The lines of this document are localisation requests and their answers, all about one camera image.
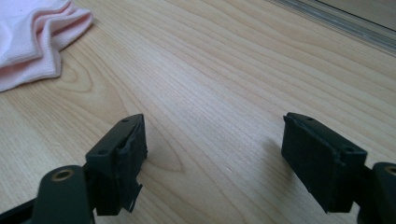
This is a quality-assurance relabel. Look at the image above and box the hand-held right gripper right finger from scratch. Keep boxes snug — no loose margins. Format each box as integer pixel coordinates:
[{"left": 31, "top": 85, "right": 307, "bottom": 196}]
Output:
[{"left": 281, "top": 112, "right": 369, "bottom": 215}]

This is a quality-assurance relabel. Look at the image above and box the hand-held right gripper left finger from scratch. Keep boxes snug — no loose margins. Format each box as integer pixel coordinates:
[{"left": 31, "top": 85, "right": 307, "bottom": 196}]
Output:
[{"left": 85, "top": 113, "right": 149, "bottom": 217}]

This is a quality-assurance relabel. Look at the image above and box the pink cloth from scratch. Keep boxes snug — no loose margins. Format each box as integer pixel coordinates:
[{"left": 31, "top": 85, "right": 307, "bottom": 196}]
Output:
[{"left": 0, "top": 0, "right": 94, "bottom": 93}]

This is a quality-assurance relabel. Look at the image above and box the aluminium floor rail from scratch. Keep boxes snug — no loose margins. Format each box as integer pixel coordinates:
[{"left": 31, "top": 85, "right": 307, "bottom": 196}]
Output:
[{"left": 269, "top": 0, "right": 396, "bottom": 58}]

